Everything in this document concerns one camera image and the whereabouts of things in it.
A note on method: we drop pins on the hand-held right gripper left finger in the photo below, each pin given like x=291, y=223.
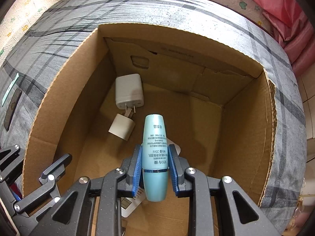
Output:
x=136, y=174

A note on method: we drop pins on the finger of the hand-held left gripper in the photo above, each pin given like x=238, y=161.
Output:
x=9, y=159
x=49, y=179

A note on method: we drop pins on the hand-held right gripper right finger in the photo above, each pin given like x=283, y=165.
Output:
x=173, y=174

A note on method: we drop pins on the teal cosmetic bottle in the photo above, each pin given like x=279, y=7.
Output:
x=155, y=152

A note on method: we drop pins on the white remote control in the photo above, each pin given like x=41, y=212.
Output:
x=128, y=209

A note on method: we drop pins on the small white charger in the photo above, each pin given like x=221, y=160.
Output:
x=121, y=127

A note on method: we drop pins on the brown cardboard box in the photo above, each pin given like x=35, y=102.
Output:
x=233, y=140

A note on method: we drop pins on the large white charger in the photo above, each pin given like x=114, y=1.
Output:
x=129, y=91

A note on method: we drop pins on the black smartphone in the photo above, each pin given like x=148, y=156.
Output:
x=12, y=105

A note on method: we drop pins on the green and white card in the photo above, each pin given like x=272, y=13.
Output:
x=9, y=89

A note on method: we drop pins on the cream wardrobe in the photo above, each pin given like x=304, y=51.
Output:
x=307, y=95

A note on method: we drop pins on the pink curtain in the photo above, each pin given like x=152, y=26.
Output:
x=283, y=12

